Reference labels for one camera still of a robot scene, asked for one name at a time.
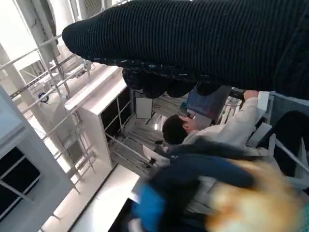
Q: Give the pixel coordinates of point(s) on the black gloved right hand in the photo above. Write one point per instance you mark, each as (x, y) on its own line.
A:
(193, 36)

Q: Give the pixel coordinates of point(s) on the black left hand blue tape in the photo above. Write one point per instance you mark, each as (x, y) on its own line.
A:
(173, 183)

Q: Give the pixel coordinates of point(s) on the round bread bun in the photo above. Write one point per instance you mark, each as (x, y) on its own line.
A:
(253, 203)

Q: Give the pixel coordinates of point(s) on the dark monitor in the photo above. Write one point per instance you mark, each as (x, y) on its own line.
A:
(205, 106)

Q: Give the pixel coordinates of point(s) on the small white air unit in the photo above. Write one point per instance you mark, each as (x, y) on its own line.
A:
(96, 120)

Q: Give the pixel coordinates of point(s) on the grey chair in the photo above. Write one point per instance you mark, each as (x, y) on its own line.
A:
(280, 101)

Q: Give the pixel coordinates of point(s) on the green cutting mat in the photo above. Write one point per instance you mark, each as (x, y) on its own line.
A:
(306, 217)

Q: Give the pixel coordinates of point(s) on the large white air unit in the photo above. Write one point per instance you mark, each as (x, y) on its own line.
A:
(21, 157)

